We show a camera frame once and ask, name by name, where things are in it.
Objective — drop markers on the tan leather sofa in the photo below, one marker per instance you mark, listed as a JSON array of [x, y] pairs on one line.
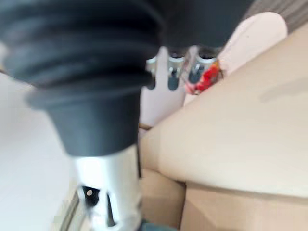
[[240, 134]]

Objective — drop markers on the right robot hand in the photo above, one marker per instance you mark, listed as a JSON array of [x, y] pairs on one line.
[[91, 72]]

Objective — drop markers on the grey brown striped fabric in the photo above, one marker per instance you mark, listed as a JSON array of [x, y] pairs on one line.
[[293, 12]]

